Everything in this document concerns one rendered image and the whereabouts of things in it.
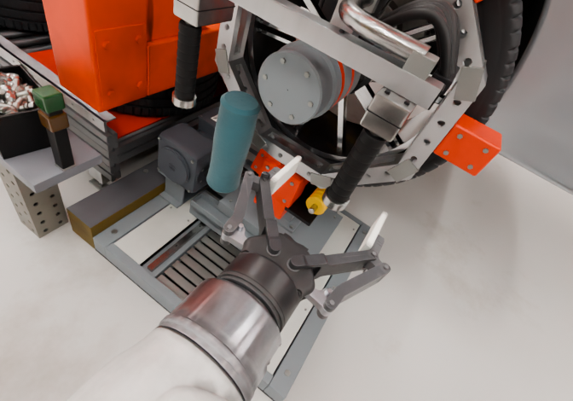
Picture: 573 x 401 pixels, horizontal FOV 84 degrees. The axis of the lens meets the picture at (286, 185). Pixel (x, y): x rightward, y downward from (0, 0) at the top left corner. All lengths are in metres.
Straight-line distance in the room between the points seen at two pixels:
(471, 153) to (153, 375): 0.60
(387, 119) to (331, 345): 0.98
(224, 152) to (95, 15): 0.40
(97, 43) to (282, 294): 0.75
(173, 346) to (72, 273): 1.06
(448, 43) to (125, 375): 0.47
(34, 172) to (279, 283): 0.76
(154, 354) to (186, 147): 0.88
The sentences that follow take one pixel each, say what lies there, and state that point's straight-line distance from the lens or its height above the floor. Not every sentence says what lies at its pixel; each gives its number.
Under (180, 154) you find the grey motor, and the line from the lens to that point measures 1.08.
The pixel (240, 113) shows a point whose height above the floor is 0.73.
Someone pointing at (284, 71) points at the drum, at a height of 0.88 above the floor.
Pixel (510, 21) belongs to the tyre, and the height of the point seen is 1.04.
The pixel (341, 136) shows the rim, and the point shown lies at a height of 0.68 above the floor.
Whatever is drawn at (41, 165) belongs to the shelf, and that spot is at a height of 0.45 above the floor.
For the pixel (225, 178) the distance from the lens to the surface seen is 0.81.
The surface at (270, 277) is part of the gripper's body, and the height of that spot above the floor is 0.87.
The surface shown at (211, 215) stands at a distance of 1.20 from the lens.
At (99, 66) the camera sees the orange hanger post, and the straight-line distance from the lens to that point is 0.93.
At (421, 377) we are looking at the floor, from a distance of 1.43.
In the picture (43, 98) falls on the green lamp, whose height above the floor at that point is 0.66.
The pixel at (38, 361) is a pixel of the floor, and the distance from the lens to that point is 1.20.
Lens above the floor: 1.10
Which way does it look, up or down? 42 degrees down
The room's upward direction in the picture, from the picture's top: 23 degrees clockwise
